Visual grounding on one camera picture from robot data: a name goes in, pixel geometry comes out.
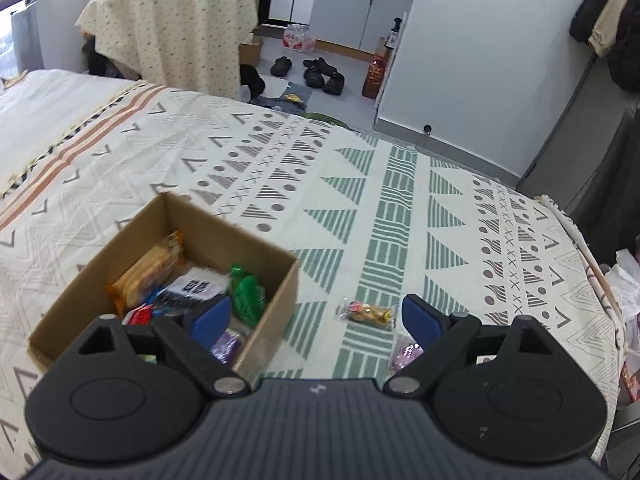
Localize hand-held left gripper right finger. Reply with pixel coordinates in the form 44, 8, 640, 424
384, 294, 553, 397

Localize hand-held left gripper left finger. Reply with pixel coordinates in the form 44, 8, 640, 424
77, 296, 251, 397

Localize pink cake snack packet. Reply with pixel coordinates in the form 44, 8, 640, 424
390, 334, 426, 374

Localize dark green snack packet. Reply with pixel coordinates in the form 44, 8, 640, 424
229, 263, 267, 326

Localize clear twisted snack packet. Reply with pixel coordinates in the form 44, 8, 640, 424
336, 300, 396, 331

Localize brown cardboard box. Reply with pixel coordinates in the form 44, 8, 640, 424
29, 192, 299, 382

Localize red and white snack packet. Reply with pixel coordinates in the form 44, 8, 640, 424
122, 305, 154, 327

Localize orange rice cracker packet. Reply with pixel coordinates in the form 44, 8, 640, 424
106, 230, 186, 317

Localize long purple snack packet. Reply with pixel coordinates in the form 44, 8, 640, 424
210, 329, 244, 364

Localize patterned blanket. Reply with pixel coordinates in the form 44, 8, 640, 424
0, 80, 623, 480

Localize white plastic bag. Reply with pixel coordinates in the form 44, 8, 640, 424
599, 249, 640, 333

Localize papers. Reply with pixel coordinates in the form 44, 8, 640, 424
250, 76, 314, 112

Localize black bag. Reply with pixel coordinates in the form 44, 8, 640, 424
240, 64, 266, 99

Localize red tea bottle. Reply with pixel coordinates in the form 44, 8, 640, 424
362, 54, 389, 99

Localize white quilt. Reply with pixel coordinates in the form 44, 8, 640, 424
0, 70, 138, 196

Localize small cardboard box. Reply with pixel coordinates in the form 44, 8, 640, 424
239, 35, 265, 67

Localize dark item under table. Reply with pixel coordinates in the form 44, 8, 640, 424
81, 39, 138, 80

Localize table with dotted cloth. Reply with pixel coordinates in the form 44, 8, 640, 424
76, 0, 260, 99

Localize pack of water bottles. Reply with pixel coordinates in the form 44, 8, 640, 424
282, 23, 317, 54

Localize white kitchen cabinet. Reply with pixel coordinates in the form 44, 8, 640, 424
309, 0, 417, 54

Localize dark hanging clothes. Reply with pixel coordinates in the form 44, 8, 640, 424
606, 0, 640, 94

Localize beige hanging garment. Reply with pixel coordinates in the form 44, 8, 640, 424
589, 0, 633, 57

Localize black hanging coat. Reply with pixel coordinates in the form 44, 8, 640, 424
570, 0, 622, 46

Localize window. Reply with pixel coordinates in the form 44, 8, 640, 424
0, 0, 39, 77

